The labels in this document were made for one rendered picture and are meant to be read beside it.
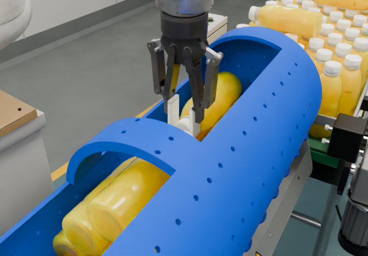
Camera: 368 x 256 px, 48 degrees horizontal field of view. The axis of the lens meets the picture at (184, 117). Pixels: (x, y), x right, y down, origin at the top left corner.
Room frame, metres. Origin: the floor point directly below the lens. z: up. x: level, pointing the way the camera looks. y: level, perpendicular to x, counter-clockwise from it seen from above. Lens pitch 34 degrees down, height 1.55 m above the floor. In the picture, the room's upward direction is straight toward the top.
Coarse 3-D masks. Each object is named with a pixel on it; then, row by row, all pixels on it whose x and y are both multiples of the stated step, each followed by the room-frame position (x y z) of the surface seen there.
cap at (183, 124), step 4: (180, 120) 0.63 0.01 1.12; (184, 120) 0.63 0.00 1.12; (188, 120) 0.63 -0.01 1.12; (176, 124) 0.62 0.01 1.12; (180, 124) 0.62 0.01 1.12; (184, 124) 0.62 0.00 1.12; (188, 124) 0.62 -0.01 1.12; (180, 128) 0.62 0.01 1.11; (184, 128) 0.62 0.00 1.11; (188, 128) 0.61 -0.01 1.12
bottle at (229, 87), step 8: (224, 72) 0.79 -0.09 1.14; (224, 80) 0.75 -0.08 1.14; (232, 80) 0.76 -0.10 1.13; (224, 88) 0.73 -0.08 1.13; (232, 88) 0.74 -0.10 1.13; (240, 88) 0.77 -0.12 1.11; (216, 96) 0.70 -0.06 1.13; (224, 96) 0.71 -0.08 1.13; (232, 96) 0.73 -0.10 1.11; (192, 104) 0.66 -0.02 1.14; (216, 104) 0.68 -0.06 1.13; (224, 104) 0.70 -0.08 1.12; (184, 112) 0.65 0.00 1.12; (208, 112) 0.65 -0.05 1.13; (216, 112) 0.66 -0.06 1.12; (224, 112) 0.70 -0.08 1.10; (208, 120) 0.64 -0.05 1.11; (216, 120) 0.66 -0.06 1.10; (200, 128) 0.63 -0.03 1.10; (208, 128) 0.65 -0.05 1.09
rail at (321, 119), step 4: (320, 116) 0.86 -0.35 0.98; (324, 116) 0.86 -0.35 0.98; (328, 116) 0.86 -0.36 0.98; (316, 120) 0.87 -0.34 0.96; (320, 120) 0.86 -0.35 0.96; (324, 120) 0.86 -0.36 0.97; (328, 120) 0.85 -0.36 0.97; (332, 120) 0.85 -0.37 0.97; (320, 124) 0.86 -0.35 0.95; (324, 124) 0.86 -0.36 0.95; (328, 124) 0.85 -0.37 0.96; (332, 124) 0.85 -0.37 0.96
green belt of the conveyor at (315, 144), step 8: (312, 136) 0.88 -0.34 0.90; (312, 144) 0.85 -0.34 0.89; (320, 144) 0.85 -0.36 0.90; (328, 144) 0.85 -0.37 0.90; (312, 152) 0.84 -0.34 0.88; (320, 152) 0.84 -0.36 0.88; (312, 160) 0.84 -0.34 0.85; (320, 160) 0.83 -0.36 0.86; (328, 160) 0.82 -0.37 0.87; (336, 160) 0.81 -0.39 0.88
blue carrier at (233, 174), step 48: (240, 48) 0.83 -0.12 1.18; (288, 48) 0.74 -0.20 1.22; (240, 96) 0.55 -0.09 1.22; (288, 96) 0.61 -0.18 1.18; (96, 144) 0.44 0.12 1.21; (144, 144) 0.41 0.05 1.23; (192, 144) 0.42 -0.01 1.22; (240, 144) 0.46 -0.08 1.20; (288, 144) 0.54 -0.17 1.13; (192, 192) 0.35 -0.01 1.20; (240, 192) 0.40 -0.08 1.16; (0, 240) 0.36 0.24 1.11; (48, 240) 0.41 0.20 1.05; (144, 240) 0.28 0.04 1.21; (192, 240) 0.30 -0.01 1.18; (240, 240) 0.36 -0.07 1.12
